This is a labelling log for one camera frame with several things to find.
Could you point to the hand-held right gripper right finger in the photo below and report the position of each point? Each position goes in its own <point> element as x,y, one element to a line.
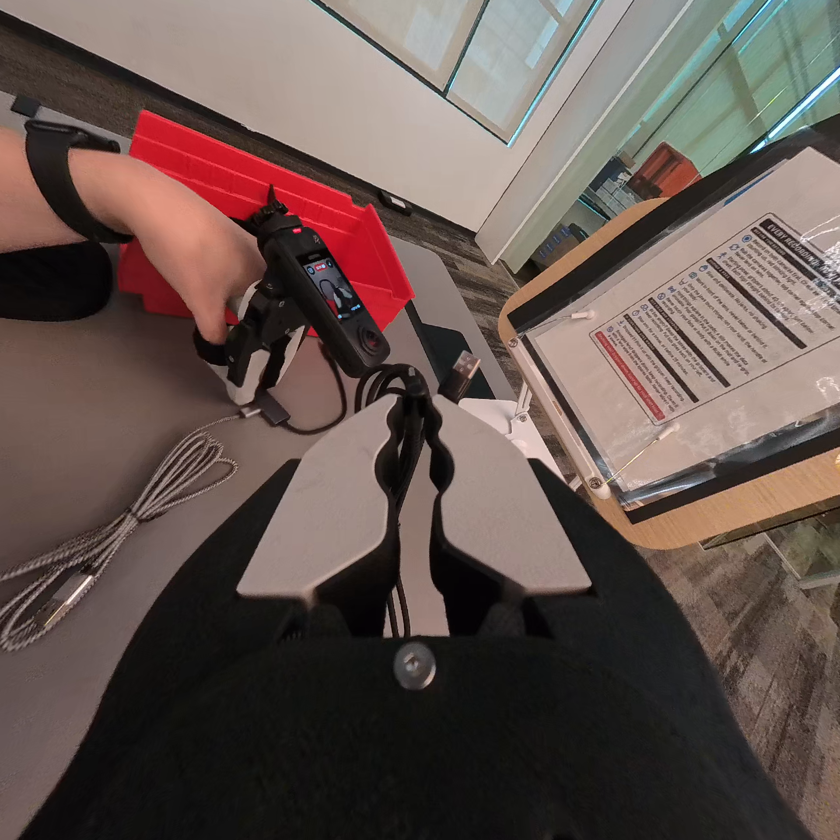
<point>512,525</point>

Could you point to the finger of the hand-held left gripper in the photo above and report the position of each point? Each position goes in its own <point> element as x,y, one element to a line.
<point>243,387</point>
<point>292,351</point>

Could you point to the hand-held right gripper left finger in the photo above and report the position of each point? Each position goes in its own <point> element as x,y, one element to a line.
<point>321,518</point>

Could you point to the red plastic bin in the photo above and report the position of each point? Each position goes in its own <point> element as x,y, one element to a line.
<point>197,164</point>

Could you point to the person's left hand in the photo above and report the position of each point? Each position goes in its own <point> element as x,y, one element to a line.
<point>184,229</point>

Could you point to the small black device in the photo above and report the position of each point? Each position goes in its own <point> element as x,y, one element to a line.
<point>396,203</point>

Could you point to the dark desk mat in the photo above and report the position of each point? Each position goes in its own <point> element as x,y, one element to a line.
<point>439,334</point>

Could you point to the stack of storage boxes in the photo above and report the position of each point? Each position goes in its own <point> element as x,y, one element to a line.
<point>558,246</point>

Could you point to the black wrist band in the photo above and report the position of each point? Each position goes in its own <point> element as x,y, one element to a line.
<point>62,190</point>

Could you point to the orange box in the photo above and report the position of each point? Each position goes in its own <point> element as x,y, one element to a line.
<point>663,170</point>

